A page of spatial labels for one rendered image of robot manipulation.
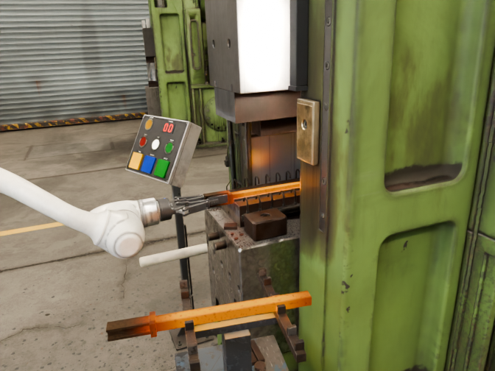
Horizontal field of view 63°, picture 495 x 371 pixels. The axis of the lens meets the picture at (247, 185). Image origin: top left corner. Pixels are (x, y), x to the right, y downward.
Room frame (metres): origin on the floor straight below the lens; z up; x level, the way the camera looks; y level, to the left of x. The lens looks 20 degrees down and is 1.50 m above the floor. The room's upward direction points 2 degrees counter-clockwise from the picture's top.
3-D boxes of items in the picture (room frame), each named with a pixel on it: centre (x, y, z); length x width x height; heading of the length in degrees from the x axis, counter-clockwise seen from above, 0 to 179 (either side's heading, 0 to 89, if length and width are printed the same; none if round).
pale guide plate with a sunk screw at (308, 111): (1.08, -0.17, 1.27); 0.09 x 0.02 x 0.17; 21
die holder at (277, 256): (1.36, -0.16, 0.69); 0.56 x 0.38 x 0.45; 111
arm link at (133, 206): (1.15, 0.42, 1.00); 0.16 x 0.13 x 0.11; 111
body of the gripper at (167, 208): (1.23, 0.25, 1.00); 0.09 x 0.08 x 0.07; 111
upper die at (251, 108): (1.41, -0.13, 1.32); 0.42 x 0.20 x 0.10; 111
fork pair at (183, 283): (0.89, 0.07, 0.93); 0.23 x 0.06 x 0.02; 102
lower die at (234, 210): (1.41, -0.13, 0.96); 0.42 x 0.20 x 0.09; 111
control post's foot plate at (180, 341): (1.82, 0.35, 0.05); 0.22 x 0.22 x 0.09; 21
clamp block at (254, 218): (1.18, -0.05, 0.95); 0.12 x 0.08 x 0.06; 111
